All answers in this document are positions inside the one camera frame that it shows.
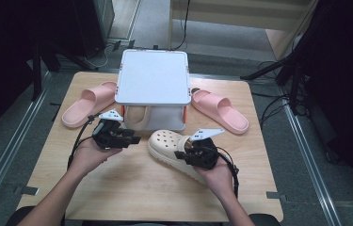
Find black hanging cable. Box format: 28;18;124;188
169;0;192;52

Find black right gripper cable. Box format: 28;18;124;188
217;146;241;200

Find black tripod stand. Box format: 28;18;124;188
239;51;312;112

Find black floor cables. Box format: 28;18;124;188
251;60;293;127

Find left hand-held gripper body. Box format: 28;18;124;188
91;108;125;151

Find pink slide slipper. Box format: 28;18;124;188
61;80;118;129
191;89;250;136

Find light wooden furniture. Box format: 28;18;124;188
168;0;320;61

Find black metal stand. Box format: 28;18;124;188
31;39;101;102

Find person's left hand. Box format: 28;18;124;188
70;138;123;179

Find person's right hand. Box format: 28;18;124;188
194;159;236;202

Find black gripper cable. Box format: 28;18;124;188
67;114;101;171
217;146;241;200

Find metal floor rail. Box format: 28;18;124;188
0;71;52;216
281;103;344;226

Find grey tape strip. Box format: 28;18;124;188
13;186;40;197
265;190;289;201

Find white floor cable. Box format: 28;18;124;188
84;46;110;69

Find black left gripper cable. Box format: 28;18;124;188
67;114;101;171

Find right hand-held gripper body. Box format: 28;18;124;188
185;127;226;170

